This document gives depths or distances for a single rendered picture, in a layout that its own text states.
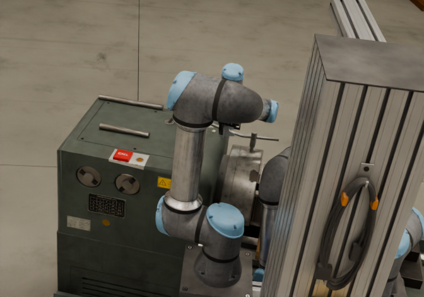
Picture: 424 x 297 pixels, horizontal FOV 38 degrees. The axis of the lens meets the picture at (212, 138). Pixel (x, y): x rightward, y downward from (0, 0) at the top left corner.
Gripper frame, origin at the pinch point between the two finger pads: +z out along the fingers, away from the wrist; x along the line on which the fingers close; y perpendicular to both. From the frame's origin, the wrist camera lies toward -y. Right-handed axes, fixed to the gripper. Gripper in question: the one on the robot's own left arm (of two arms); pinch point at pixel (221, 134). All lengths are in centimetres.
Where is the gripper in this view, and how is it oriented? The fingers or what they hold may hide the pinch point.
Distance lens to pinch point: 238.4
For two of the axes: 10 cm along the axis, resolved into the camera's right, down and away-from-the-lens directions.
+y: 9.8, 1.9, -0.9
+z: -0.5, 6.4, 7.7
